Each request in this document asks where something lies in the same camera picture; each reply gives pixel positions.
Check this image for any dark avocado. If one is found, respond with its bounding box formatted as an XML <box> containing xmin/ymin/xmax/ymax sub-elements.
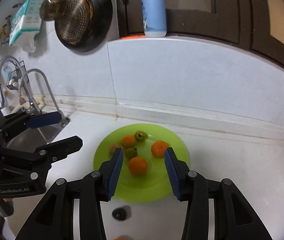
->
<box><xmin>111</xmin><ymin>205</ymin><xmax>131</xmax><ymax>221</ymax></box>

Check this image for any small orange fruit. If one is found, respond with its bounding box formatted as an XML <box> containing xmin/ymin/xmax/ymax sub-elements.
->
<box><xmin>113</xmin><ymin>235</ymin><xmax>133</xmax><ymax>240</ymax></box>

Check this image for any steel sink basin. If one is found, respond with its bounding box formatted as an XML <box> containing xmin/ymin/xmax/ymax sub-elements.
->
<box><xmin>0</xmin><ymin>110</ymin><xmax>63</xmax><ymax>152</ymax></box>

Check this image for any steel sink faucet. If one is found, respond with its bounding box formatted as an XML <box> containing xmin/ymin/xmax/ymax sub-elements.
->
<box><xmin>18</xmin><ymin>68</ymin><xmax>70</xmax><ymax>127</ymax></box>

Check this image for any tall chrome faucet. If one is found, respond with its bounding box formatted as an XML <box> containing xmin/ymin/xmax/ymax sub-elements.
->
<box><xmin>0</xmin><ymin>56</ymin><xmax>41</xmax><ymax>115</ymax></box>

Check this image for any beige small fruit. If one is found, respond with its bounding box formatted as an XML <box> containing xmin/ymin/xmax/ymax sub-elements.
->
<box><xmin>109</xmin><ymin>144</ymin><xmax>122</xmax><ymax>154</ymax></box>

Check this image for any orange tangerine near rim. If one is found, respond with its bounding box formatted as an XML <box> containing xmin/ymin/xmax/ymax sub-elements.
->
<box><xmin>121</xmin><ymin>134</ymin><xmax>136</xmax><ymax>148</ymax></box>

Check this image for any small green fruit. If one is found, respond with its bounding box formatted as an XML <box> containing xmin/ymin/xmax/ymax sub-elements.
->
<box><xmin>124</xmin><ymin>148</ymin><xmax>137</xmax><ymax>160</ymax></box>

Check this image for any green plastic plate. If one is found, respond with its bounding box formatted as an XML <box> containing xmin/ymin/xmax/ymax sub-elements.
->
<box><xmin>93</xmin><ymin>124</ymin><xmax>189</xmax><ymax>203</ymax></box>

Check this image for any orange tangerine front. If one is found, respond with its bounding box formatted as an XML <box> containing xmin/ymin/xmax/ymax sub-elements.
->
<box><xmin>128</xmin><ymin>157</ymin><xmax>148</xmax><ymax>176</ymax></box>

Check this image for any tissue paper pack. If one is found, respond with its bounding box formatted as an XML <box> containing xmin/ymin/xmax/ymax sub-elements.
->
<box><xmin>9</xmin><ymin>0</ymin><xmax>44</xmax><ymax>53</ymax></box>

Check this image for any brass strainer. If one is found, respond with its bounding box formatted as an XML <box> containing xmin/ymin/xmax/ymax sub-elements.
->
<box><xmin>40</xmin><ymin>0</ymin><xmax>93</xmax><ymax>46</ymax></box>

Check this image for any black frying pan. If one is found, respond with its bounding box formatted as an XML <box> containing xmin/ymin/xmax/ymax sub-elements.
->
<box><xmin>54</xmin><ymin>0</ymin><xmax>113</xmax><ymax>52</ymax></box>

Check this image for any blue lotion pump bottle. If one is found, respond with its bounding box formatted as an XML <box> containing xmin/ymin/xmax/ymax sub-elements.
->
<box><xmin>141</xmin><ymin>0</ymin><xmax>167</xmax><ymax>38</ymax></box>

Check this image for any wire sink caddy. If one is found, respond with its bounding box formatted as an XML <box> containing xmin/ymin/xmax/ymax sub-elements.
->
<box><xmin>6</xmin><ymin>60</ymin><xmax>26</xmax><ymax>90</ymax></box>

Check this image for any dark wooden window frame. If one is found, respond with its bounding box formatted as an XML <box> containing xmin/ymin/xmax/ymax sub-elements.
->
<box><xmin>115</xmin><ymin>0</ymin><xmax>284</xmax><ymax>78</ymax></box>

